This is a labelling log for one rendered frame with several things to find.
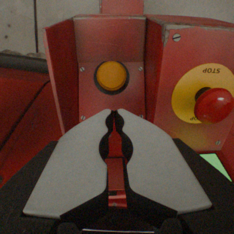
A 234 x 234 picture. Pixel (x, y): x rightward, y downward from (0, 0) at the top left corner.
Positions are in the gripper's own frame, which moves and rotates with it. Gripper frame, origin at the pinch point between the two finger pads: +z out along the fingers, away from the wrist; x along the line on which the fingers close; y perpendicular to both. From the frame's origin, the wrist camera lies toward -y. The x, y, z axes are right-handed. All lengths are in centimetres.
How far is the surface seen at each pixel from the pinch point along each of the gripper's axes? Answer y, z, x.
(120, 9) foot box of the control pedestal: -10, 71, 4
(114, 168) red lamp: 9.7, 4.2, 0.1
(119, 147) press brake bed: 23.9, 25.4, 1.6
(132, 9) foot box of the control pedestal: -10, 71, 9
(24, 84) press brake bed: 15, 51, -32
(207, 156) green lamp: 9.6, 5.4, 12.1
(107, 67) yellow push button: -0.2, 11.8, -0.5
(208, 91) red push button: -0.1, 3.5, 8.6
